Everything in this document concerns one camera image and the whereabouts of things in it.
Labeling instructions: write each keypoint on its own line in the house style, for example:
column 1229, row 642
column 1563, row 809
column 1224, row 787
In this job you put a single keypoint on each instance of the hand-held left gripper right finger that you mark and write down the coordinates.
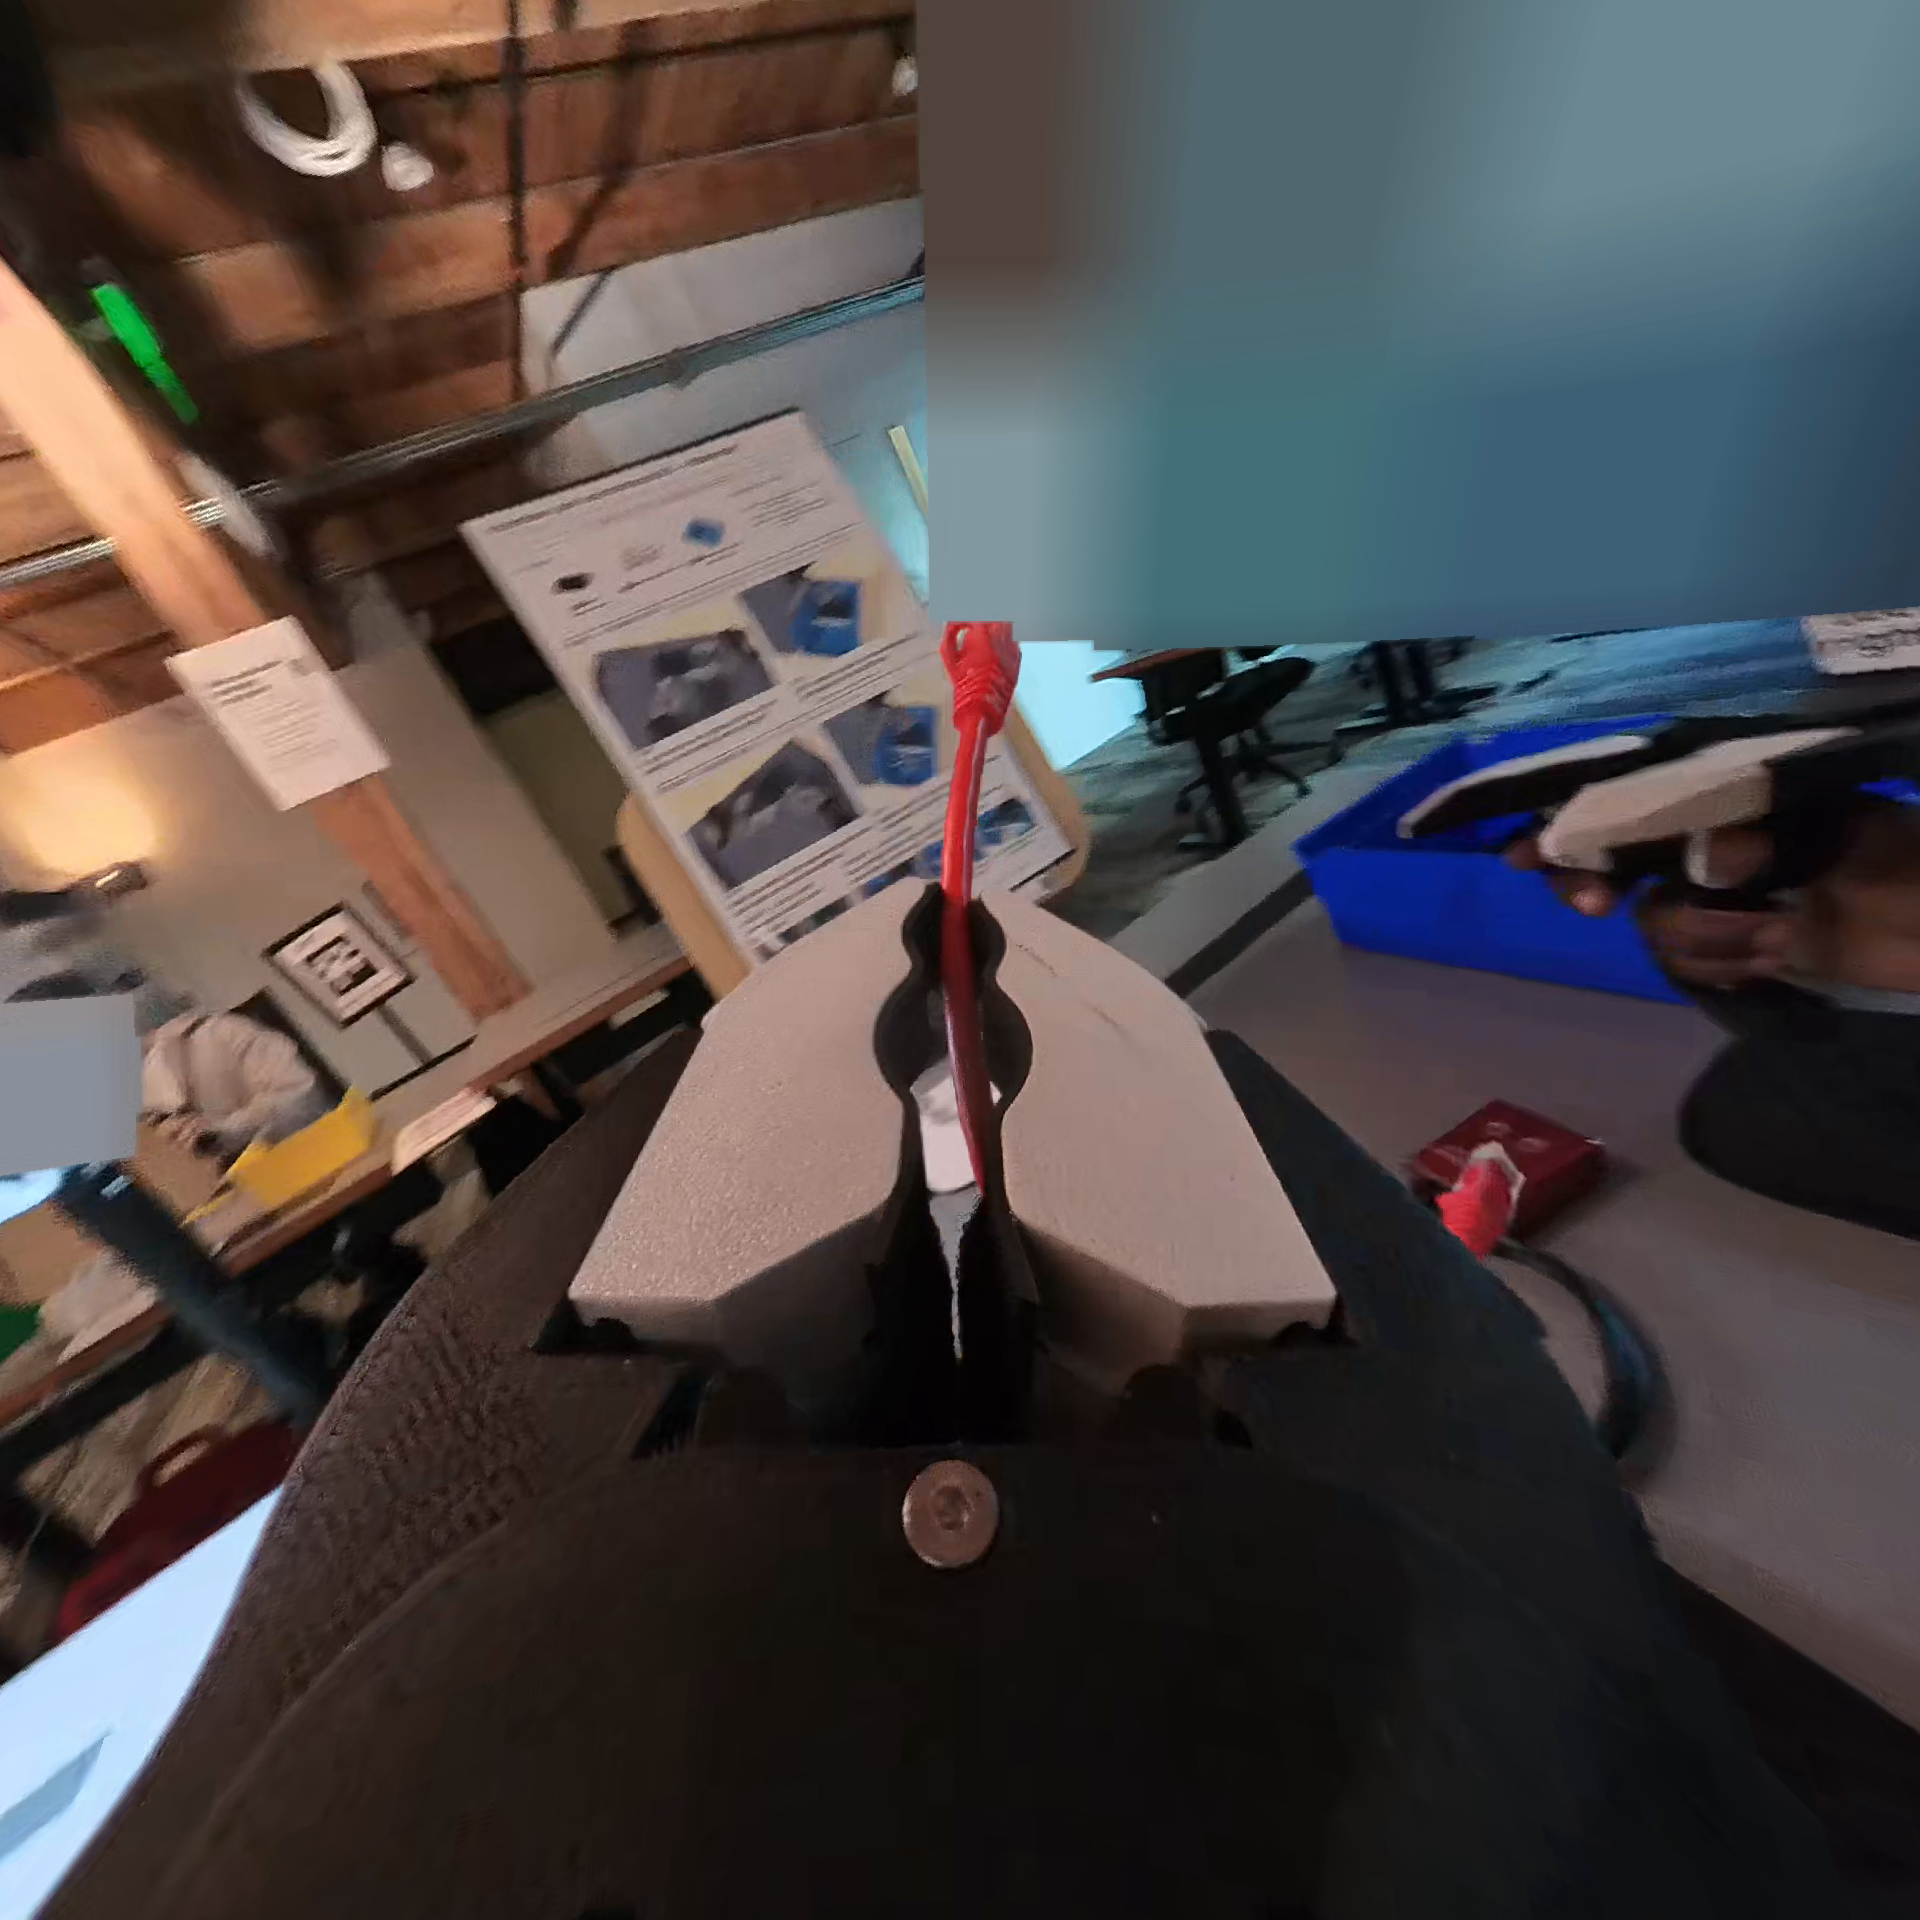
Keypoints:
column 1153, row 1171

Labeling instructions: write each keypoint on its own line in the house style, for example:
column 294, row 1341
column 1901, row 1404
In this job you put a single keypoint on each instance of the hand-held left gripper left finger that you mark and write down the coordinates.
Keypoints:
column 750, row 1171

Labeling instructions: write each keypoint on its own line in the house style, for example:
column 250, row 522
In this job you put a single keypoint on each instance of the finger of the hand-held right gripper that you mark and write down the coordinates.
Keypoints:
column 1501, row 789
column 1664, row 803

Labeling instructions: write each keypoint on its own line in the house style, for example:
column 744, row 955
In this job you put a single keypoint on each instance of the blue plastic bin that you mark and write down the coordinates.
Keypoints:
column 1441, row 902

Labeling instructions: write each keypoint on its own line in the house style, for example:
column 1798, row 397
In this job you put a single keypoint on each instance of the red ethernet splitter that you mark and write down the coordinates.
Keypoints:
column 1530, row 1148

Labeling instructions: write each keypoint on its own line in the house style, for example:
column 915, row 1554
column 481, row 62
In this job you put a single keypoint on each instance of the grey desk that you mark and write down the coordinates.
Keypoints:
column 1768, row 1352

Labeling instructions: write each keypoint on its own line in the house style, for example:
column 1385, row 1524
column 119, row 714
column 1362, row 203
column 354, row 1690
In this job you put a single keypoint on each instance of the black-framed sign board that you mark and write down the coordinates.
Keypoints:
column 1868, row 642

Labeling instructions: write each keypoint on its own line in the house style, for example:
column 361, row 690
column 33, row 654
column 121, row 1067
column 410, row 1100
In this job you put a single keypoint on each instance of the black office chair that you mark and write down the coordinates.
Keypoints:
column 1244, row 699

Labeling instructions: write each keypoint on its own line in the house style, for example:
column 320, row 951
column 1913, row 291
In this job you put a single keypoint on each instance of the wooden office table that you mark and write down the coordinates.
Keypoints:
column 497, row 1080
column 1141, row 662

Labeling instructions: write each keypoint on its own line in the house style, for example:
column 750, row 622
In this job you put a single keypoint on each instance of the black wrist rest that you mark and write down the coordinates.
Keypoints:
column 1800, row 1124

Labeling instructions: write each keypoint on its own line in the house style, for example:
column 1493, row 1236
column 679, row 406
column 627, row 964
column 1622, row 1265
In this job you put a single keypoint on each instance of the yellow plastic bin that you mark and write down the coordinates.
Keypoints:
column 300, row 1155

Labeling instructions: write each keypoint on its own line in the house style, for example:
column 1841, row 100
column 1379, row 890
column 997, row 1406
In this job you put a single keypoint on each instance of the framed black-white tag poster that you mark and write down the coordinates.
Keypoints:
column 338, row 967

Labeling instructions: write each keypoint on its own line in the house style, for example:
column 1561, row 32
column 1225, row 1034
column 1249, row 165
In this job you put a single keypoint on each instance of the white paper sheet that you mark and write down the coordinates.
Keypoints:
column 277, row 713

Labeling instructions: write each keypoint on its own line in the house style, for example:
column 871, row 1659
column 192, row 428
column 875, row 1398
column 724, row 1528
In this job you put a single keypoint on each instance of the red bag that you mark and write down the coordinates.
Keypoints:
column 165, row 1516

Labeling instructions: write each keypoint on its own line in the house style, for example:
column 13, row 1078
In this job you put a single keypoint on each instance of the green plastic bin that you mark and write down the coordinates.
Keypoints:
column 19, row 1335

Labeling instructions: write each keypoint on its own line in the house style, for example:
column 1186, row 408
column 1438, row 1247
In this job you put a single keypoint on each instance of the instruction board with wooden frame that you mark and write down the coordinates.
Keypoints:
column 719, row 601

